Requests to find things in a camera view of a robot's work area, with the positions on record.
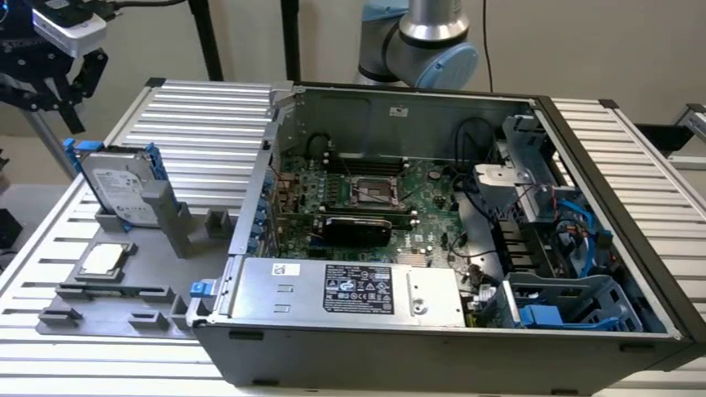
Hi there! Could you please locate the black tripod leg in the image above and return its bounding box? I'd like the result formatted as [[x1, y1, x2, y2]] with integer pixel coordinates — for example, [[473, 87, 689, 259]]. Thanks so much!
[[280, 0, 302, 82], [186, 0, 225, 82]]

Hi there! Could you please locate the hard disk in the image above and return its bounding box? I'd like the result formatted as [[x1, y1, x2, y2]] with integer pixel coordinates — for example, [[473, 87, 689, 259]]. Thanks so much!
[[62, 139, 186, 233]]

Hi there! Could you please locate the green RAM stick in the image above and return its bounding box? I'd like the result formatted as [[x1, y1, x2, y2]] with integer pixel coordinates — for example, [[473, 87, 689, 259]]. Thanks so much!
[[76, 285, 144, 298]]

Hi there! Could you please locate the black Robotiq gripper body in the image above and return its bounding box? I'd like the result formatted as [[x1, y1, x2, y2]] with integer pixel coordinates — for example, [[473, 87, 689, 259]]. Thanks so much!
[[0, 36, 76, 90]]

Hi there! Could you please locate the open black PC case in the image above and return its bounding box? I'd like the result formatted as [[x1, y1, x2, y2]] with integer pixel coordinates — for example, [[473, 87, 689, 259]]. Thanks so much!
[[184, 80, 699, 388]]

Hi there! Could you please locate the grey parts rack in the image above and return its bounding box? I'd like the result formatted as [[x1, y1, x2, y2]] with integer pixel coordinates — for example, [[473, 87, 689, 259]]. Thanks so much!
[[34, 184, 244, 338]]

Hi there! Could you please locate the green motherboard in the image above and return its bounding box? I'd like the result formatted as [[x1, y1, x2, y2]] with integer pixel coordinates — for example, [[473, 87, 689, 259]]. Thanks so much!
[[269, 159, 497, 286]]

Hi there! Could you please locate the blue disk carrier handle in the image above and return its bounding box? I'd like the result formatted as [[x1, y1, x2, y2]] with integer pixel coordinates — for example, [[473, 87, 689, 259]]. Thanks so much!
[[520, 304, 564, 330]]

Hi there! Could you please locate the small black box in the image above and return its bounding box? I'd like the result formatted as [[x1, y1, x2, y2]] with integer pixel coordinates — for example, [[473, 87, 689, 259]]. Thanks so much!
[[0, 208, 24, 249]]

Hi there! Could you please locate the blue data wire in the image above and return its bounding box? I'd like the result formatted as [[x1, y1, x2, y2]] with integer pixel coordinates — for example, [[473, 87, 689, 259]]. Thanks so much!
[[556, 198, 613, 278]]

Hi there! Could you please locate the aluminium profile frame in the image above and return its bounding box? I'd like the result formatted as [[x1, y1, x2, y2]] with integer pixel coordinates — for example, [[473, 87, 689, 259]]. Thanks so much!
[[667, 103, 706, 170]]

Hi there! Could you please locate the blue disk bay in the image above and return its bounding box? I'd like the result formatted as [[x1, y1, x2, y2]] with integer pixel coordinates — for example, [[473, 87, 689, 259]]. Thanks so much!
[[492, 270, 645, 334]]

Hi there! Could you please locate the black plastic fan shroud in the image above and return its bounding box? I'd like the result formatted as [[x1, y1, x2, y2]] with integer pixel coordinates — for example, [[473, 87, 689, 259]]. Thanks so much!
[[492, 218, 557, 276]]

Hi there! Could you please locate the metal drive cage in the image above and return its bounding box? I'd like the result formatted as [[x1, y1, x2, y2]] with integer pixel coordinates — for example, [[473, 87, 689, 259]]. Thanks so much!
[[473, 115, 577, 224]]

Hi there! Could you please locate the CPU socket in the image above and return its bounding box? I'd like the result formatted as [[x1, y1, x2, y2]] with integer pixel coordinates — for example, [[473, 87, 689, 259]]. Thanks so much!
[[344, 175, 412, 210]]

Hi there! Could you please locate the thin black hanging cable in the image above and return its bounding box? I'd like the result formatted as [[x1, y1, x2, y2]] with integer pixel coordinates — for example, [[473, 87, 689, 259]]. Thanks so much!
[[483, 0, 496, 92]]

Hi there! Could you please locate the grey metal pole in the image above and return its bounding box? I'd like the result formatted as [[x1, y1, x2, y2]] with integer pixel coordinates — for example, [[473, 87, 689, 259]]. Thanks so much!
[[26, 111, 77, 179]]

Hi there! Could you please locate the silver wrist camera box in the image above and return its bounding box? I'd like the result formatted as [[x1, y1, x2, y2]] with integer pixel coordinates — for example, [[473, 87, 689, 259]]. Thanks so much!
[[30, 0, 106, 58]]

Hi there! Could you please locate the silver CPU chip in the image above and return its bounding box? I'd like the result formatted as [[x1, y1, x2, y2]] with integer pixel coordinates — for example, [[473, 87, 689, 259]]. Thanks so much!
[[76, 242, 136, 276]]

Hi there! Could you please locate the silver power supply unit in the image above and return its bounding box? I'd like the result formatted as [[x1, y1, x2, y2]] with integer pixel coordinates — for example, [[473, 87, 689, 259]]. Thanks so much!
[[218, 256, 467, 328]]

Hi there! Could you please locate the black graphics card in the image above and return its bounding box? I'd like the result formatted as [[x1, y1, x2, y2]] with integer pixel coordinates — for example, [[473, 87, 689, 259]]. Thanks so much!
[[310, 213, 417, 249]]

